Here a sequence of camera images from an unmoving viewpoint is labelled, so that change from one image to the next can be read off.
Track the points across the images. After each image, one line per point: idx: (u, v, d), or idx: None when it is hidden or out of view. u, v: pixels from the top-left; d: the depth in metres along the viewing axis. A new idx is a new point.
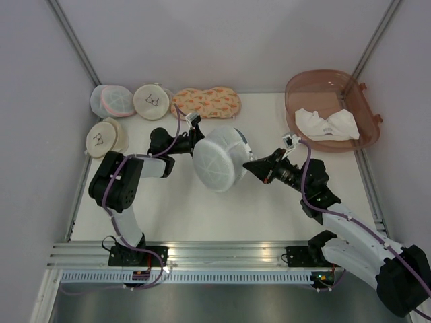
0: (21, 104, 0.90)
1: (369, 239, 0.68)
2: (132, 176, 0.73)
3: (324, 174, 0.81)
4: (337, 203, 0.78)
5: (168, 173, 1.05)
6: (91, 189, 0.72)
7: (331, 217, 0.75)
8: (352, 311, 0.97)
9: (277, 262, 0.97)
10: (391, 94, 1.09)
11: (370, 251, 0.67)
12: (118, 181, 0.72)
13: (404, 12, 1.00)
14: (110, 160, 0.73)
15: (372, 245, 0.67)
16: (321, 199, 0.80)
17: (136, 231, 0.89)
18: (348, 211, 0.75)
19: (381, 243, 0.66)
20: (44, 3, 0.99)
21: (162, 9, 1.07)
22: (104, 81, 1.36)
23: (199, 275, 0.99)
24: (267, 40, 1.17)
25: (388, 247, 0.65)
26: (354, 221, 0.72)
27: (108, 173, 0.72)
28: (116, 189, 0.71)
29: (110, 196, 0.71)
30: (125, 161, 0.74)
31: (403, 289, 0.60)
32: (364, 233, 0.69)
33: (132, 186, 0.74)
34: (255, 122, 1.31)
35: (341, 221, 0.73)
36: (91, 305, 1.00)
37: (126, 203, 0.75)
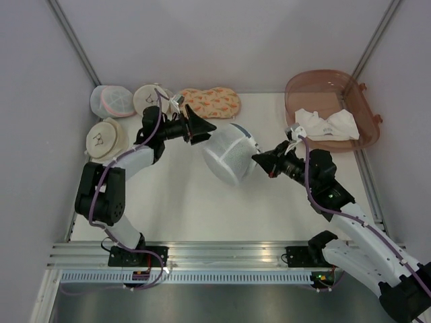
0: (21, 105, 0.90)
1: (384, 251, 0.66)
2: (115, 188, 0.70)
3: (331, 165, 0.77)
4: (350, 204, 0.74)
5: (157, 157, 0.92)
6: (77, 206, 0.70)
7: (345, 219, 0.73)
8: (351, 311, 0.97)
9: (277, 262, 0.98)
10: (391, 94, 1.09)
11: (384, 264, 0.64)
12: (103, 193, 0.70)
13: (404, 13, 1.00)
14: (90, 173, 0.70)
15: (388, 260, 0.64)
16: (334, 196, 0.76)
17: (133, 235, 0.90)
18: (362, 216, 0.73)
19: (398, 258, 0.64)
20: (44, 3, 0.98)
21: (162, 10, 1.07)
22: (104, 81, 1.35)
23: (199, 275, 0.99)
24: (267, 40, 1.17)
25: (404, 263, 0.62)
26: (370, 229, 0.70)
27: (90, 186, 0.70)
28: (102, 201, 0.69)
29: (95, 209, 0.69)
30: (105, 171, 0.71)
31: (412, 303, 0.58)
32: (380, 244, 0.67)
33: (118, 197, 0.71)
34: (255, 122, 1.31)
35: (354, 224, 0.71)
36: (91, 306, 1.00)
37: (116, 214, 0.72)
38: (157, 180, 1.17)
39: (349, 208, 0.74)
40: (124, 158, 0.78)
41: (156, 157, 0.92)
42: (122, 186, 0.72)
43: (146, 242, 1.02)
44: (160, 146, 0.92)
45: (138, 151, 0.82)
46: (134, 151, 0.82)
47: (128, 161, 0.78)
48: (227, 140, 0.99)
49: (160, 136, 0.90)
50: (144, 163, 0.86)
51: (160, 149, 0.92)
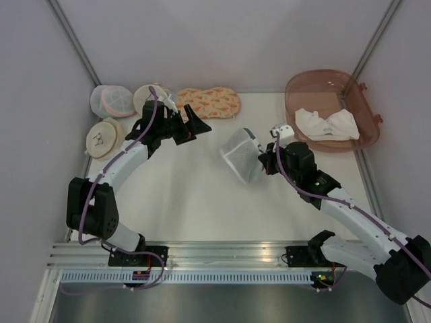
0: (21, 105, 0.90)
1: (373, 229, 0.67)
2: (104, 206, 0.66)
3: (310, 153, 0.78)
4: (335, 189, 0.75)
5: (152, 149, 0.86)
6: (69, 222, 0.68)
7: (330, 203, 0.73)
8: (351, 311, 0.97)
9: (277, 262, 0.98)
10: (391, 94, 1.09)
11: (374, 241, 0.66)
12: (92, 209, 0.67)
13: (405, 12, 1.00)
14: (75, 193, 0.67)
15: (376, 236, 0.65)
16: (320, 184, 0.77)
17: (133, 237, 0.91)
18: (349, 198, 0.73)
19: (386, 234, 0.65)
20: (44, 3, 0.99)
21: (162, 10, 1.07)
22: (104, 81, 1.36)
23: (199, 275, 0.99)
24: (267, 40, 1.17)
25: (392, 238, 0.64)
26: (357, 209, 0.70)
27: (78, 204, 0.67)
28: (93, 218, 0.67)
29: (87, 226, 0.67)
30: (92, 187, 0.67)
31: (405, 277, 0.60)
32: (368, 223, 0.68)
33: (108, 213, 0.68)
34: (255, 122, 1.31)
35: (341, 207, 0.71)
36: (91, 306, 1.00)
37: (110, 229, 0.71)
38: (157, 180, 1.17)
39: (336, 192, 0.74)
40: (112, 167, 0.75)
41: (151, 149, 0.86)
42: (112, 200, 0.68)
43: (147, 242, 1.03)
44: (157, 140, 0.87)
45: (128, 152, 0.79)
46: (123, 155, 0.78)
47: (117, 169, 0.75)
48: (236, 141, 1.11)
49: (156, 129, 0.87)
50: (139, 159, 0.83)
51: (156, 142, 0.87)
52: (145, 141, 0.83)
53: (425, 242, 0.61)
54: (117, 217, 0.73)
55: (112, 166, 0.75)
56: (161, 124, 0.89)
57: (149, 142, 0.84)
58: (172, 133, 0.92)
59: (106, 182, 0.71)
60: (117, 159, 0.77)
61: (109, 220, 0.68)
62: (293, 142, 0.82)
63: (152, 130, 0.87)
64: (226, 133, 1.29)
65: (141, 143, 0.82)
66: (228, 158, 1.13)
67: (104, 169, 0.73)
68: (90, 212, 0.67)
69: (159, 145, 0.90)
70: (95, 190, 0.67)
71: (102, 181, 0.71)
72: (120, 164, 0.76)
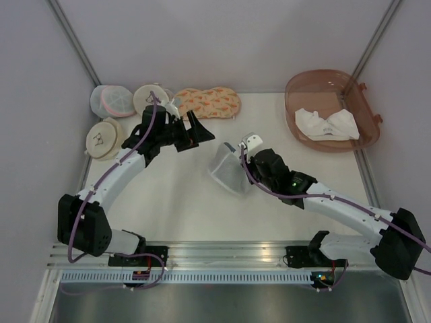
0: (21, 104, 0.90)
1: (359, 214, 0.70)
2: (93, 226, 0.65)
3: (277, 157, 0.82)
4: (314, 184, 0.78)
5: (149, 157, 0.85)
6: (61, 237, 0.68)
7: (313, 200, 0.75)
8: (352, 312, 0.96)
9: (278, 262, 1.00)
10: (391, 93, 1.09)
11: (363, 226, 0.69)
12: (82, 227, 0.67)
13: (404, 12, 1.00)
14: (65, 210, 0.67)
15: (364, 221, 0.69)
16: (297, 183, 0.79)
17: (133, 239, 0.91)
18: (328, 190, 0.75)
19: (372, 215, 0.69)
20: (44, 4, 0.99)
21: (162, 9, 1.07)
22: (104, 81, 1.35)
23: (199, 275, 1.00)
24: (267, 40, 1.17)
25: (379, 218, 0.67)
26: (338, 199, 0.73)
27: (69, 221, 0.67)
28: (83, 235, 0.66)
29: (77, 243, 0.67)
30: (81, 205, 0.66)
31: (403, 252, 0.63)
32: (353, 210, 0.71)
33: (99, 232, 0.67)
34: (255, 122, 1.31)
35: (324, 201, 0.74)
36: (91, 306, 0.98)
37: (102, 246, 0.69)
38: (157, 180, 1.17)
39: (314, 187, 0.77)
40: (103, 183, 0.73)
41: (149, 158, 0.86)
42: (104, 219, 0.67)
43: (147, 242, 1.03)
44: (156, 147, 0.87)
45: (122, 164, 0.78)
46: (117, 166, 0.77)
47: (110, 184, 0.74)
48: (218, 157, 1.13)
49: (155, 136, 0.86)
50: (135, 170, 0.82)
51: (154, 149, 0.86)
52: (143, 147, 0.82)
53: (407, 214, 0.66)
54: (110, 233, 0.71)
55: (104, 182, 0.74)
56: (161, 130, 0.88)
57: (147, 150, 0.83)
58: (173, 140, 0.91)
59: (95, 200, 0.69)
60: (110, 173, 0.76)
61: (99, 238, 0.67)
62: (262, 151, 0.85)
63: (151, 137, 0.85)
64: (226, 132, 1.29)
65: (137, 153, 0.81)
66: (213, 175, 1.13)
67: (95, 186, 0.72)
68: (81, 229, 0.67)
69: (157, 153, 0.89)
70: (85, 207, 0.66)
71: (93, 199, 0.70)
72: (112, 179, 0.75)
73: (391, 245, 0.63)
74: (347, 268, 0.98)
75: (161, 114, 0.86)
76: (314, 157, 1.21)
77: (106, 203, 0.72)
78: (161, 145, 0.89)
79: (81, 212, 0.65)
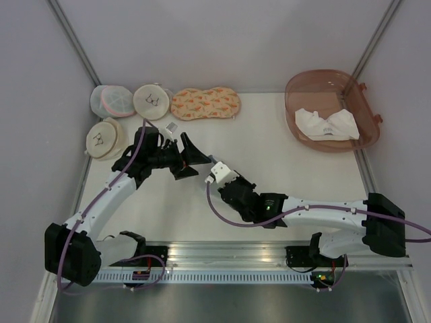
0: (21, 104, 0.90)
1: (338, 213, 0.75)
2: (81, 256, 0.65)
3: (243, 189, 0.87)
4: (285, 202, 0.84)
5: (140, 177, 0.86)
6: (48, 268, 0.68)
7: (292, 215, 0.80)
8: (352, 311, 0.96)
9: (277, 262, 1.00)
10: (391, 94, 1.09)
11: (345, 223, 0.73)
12: (71, 255, 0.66)
13: (404, 13, 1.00)
14: (51, 242, 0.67)
15: (343, 219, 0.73)
16: (271, 206, 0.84)
17: (130, 243, 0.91)
18: (301, 202, 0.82)
19: (349, 210, 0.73)
20: (43, 4, 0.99)
21: (162, 9, 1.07)
22: (104, 81, 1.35)
23: (199, 275, 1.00)
24: (267, 40, 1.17)
25: (355, 210, 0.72)
26: (312, 206, 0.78)
27: (55, 251, 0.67)
28: (71, 265, 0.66)
29: (65, 272, 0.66)
30: (69, 235, 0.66)
31: (390, 235, 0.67)
32: (329, 211, 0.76)
33: (87, 261, 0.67)
34: (255, 122, 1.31)
35: (302, 213, 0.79)
36: (91, 306, 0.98)
37: (90, 274, 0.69)
38: (157, 180, 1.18)
39: (287, 203, 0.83)
40: (91, 210, 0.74)
41: (140, 179, 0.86)
42: (91, 249, 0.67)
43: (147, 242, 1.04)
44: (148, 169, 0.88)
45: (112, 188, 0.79)
46: (107, 191, 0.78)
47: (97, 210, 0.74)
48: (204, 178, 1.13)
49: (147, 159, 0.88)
50: (126, 193, 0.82)
51: (145, 171, 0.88)
52: (133, 169, 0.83)
53: (377, 197, 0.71)
54: (99, 260, 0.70)
55: (93, 208, 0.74)
56: (153, 153, 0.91)
57: (138, 172, 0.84)
58: (166, 163, 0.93)
59: (83, 231, 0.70)
60: (98, 200, 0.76)
61: (87, 268, 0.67)
62: (226, 188, 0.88)
63: (141, 160, 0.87)
64: (227, 132, 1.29)
65: (126, 175, 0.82)
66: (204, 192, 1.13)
67: (82, 214, 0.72)
68: (68, 258, 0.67)
69: (149, 174, 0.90)
70: (72, 238, 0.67)
71: (81, 229, 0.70)
72: (101, 205, 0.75)
73: (377, 235, 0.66)
74: (347, 268, 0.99)
75: (154, 136, 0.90)
76: (314, 157, 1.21)
77: (95, 230, 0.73)
78: (153, 165, 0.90)
79: (67, 242, 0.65)
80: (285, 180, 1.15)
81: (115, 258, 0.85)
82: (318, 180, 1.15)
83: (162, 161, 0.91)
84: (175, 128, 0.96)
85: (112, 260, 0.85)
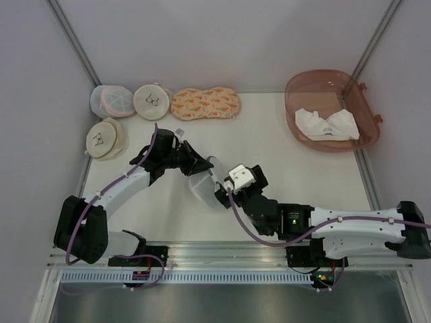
0: (21, 104, 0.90)
1: (374, 224, 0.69)
2: (93, 231, 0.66)
3: (273, 202, 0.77)
4: (312, 214, 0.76)
5: (153, 176, 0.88)
6: (56, 241, 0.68)
7: (322, 229, 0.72)
8: (351, 311, 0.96)
9: (278, 262, 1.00)
10: (390, 94, 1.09)
11: (383, 234, 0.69)
12: (82, 231, 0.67)
13: (404, 13, 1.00)
14: (67, 212, 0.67)
15: (381, 229, 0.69)
16: (296, 220, 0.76)
17: (132, 240, 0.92)
18: (329, 213, 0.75)
19: (386, 221, 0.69)
20: (44, 5, 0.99)
21: (162, 10, 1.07)
22: (104, 81, 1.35)
23: (200, 275, 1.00)
24: (267, 40, 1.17)
25: (394, 221, 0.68)
26: (346, 219, 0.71)
27: (69, 224, 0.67)
28: (81, 239, 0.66)
29: (74, 247, 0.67)
30: (85, 208, 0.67)
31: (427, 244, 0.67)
32: (365, 221, 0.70)
33: (97, 238, 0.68)
34: (254, 122, 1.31)
35: (334, 226, 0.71)
36: (91, 306, 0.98)
37: (96, 254, 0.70)
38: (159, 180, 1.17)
39: (316, 217, 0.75)
40: (109, 190, 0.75)
41: (153, 177, 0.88)
42: (103, 226, 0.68)
43: (147, 241, 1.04)
44: (161, 168, 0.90)
45: (129, 175, 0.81)
46: (124, 178, 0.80)
47: (115, 191, 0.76)
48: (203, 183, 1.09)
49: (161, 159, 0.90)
50: (139, 186, 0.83)
51: (159, 170, 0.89)
52: (149, 165, 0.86)
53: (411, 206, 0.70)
54: (106, 241, 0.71)
55: (110, 189, 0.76)
56: (168, 153, 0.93)
57: (153, 169, 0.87)
58: (178, 164, 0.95)
59: (100, 204, 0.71)
60: (116, 183, 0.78)
61: (95, 245, 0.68)
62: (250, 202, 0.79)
63: (155, 160, 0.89)
64: (226, 133, 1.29)
65: (143, 169, 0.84)
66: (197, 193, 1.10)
67: (101, 192, 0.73)
68: (80, 233, 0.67)
69: (161, 173, 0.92)
70: (88, 211, 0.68)
71: (97, 203, 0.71)
72: (118, 188, 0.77)
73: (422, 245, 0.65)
74: (347, 268, 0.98)
75: (170, 138, 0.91)
76: (314, 157, 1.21)
77: (109, 210, 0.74)
78: (166, 165, 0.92)
79: (83, 215, 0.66)
80: (285, 180, 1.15)
81: (113, 254, 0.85)
82: (318, 180, 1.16)
83: (174, 162, 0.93)
84: (182, 131, 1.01)
85: (113, 254, 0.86)
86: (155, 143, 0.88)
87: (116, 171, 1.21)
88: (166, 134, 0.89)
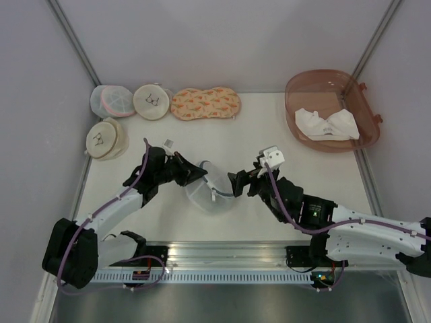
0: (21, 104, 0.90)
1: (396, 233, 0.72)
2: (84, 257, 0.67)
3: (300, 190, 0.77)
4: (334, 212, 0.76)
5: (147, 197, 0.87)
6: (46, 262, 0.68)
7: (343, 227, 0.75)
8: (351, 311, 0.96)
9: (277, 262, 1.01)
10: (390, 94, 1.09)
11: (403, 244, 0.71)
12: (73, 254, 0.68)
13: (404, 13, 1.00)
14: (58, 235, 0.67)
15: (401, 239, 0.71)
16: (317, 212, 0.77)
17: (130, 244, 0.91)
18: (352, 213, 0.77)
19: (408, 233, 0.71)
20: (44, 5, 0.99)
21: (162, 9, 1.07)
22: (104, 82, 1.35)
23: (199, 275, 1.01)
24: (267, 39, 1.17)
25: (416, 234, 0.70)
26: (368, 222, 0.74)
27: (59, 246, 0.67)
28: (72, 263, 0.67)
29: (64, 271, 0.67)
30: (76, 231, 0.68)
31: None
32: (386, 229, 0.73)
33: (87, 263, 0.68)
34: (254, 122, 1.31)
35: (354, 227, 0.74)
36: (91, 305, 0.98)
37: (85, 277, 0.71)
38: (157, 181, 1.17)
39: (339, 212, 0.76)
40: (101, 213, 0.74)
41: (146, 198, 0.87)
42: (95, 251, 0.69)
43: (147, 241, 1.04)
44: (154, 188, 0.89)
45: (122, 198, 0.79)
46: (117, 200, 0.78)
47: (106, 214, 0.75)
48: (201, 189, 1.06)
49: (152, 179, 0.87)
50: (133, 207, 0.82)
51: (152, 190, 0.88)
52: (141, 189, 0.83)
53: None
54: (96, 265, 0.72)
55: (102, 212, 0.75)
56: (161, 170, 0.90)
57: (146, 192, 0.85)
58: (172, 177, 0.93)
59: (91, 228, 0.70)
60: (108, 206, 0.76)
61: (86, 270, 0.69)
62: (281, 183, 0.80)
63: (148, 180, 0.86)
64: (226, 132, 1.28)
65: (135, 190, 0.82)
66: (194, 200, 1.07)
67: (93, 214, 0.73)
68: (70, 256, 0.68)
69: (155, 192, 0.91)
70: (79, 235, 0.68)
71: (89, 226, 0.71)
72: (110, 211, 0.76)
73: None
74: (346, 268, 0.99)
75: (161, 157, 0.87)
76: (314, 157, 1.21)
77: (100, 233, 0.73)
78: (159, 183, 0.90)
79: (74, 239, 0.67)
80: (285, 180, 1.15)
81: (112, 262, 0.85)
82: (318, 180, 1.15)
83: (166, 178, 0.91)
84: (170, 142, 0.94)
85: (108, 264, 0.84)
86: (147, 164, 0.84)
87: (116, 171, 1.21)
88: (156, 155, 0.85)
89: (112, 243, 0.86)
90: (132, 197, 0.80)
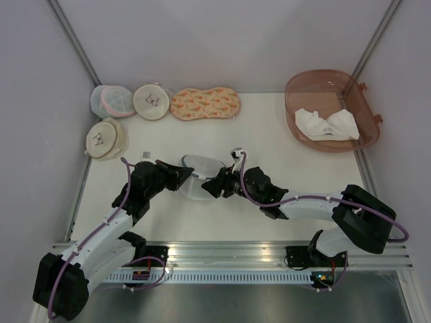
0: (21, 103, 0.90)
1: (317, 202, 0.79)
2: (72, 291, 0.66)
3: (265, 177, 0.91)
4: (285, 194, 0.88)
5: (138, 216, 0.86)
6: (36, 297, 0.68)
7: (287, 205, 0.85)
8: (351, 311, 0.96)
9: (277, 262, 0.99)
10: (390, 94, 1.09)
11: (323, 210, 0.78)
12: (60, 287, 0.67)
13: (404, 12, 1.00)
14: (44, 272, 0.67)
15: (321, 205, 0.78)
16: (275, 197, 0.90)
17: (127, 250, 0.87)
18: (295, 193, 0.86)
19: (324, 199, 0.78)
20: (44, 5, 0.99)
21: (162, 9, 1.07)
22: (104, 82, 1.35)
23: (199, 275, 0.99)
24: (267, 39, 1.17)
25: (330, 198, 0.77)
26: (302, 197, 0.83)
27: (46, 282, 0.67)
28: (59, 297, 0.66)
29: (54, 305, 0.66)
30: (62, 267, 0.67)
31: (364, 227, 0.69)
32: (311, 200, 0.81)
33: (75, 296, 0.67)
34: (254, 122, 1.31)
35: (293, 204, 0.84)
36: (91, 306, 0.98)
37: (77, 309, 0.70)
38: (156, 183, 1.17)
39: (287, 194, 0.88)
40: (88, 243, 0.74)
41: (137, 217, 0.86)
42: (82, 282, 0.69)
43: (147, 241, 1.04)
44: (145, 205, 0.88)
45: (110, 223, 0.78)
46: (104, 227, 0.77)
47: (93, 243, 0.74)
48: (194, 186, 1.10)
49: (143, 196, 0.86)
50: (124, 229, 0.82)
51: (143, 208, 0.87)
52: (131, 210, 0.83)
53: (353, 188, 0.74)
54: (86, 296, 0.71)
55: (89, 242, 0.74)
56: (155, 181, 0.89)
57: (136, 210, 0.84)
58: (163, 184, 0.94)
59: (77, 262, 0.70)
60: (96, 233, 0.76)
61: (75, 303, 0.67)
62: (249, 171, 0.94)
63: (137, 196, 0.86)
64: (226, 132, 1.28)
65: (124, 211, 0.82)
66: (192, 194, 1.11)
67: (79, 246, 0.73)
68: (58, 290, 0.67)
69: (146, 210, 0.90)
70: (65, 270, 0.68)
71: (75, 260, 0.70)
72: (99, 237, 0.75)
73: (344, 219, 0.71)
74: (347, 268, 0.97)
75: (150, 175, 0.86)
76: (314, 157, 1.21)
77: (89, 264, 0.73)
78: (151, 198, 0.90)
79: (61, 273, 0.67)
80: (285, 180, 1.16)
81: (111, 272, 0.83)
82: (317, 180, 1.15)
83: (157, 191, 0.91)
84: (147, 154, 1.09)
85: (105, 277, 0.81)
86: (135, 182, 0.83)
87: (116, 171, 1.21)
88: (144, 173, 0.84)
89: (107, 256, 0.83)
90: (120, 221, 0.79)
